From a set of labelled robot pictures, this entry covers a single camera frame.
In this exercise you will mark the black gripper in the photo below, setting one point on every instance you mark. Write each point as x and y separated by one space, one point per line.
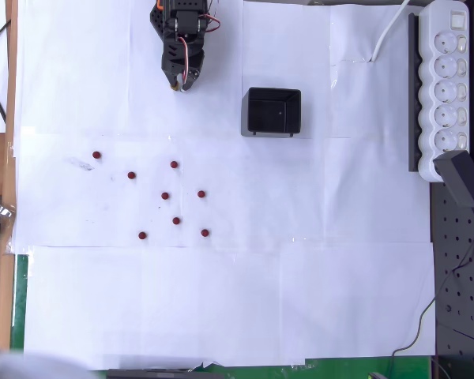
176 68

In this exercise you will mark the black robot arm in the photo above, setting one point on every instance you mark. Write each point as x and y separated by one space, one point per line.
185 23

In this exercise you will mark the black box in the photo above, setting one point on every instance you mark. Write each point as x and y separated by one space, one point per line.
272 102

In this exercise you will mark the white paper table cover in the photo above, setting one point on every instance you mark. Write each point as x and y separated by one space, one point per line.
221 296

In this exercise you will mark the white power strip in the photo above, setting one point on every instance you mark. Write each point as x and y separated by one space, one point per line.
444 91

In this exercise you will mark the green cutting mat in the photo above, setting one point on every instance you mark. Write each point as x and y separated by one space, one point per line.
20 300

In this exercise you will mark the black power adapter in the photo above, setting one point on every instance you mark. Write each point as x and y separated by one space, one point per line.
456 177

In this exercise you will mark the black flat device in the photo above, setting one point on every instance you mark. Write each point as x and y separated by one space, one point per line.
162 374

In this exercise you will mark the grey blurred round object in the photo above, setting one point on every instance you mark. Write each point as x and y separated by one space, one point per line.
16 365

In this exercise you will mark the black pegboard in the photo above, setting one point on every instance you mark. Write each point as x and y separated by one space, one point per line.
462 316

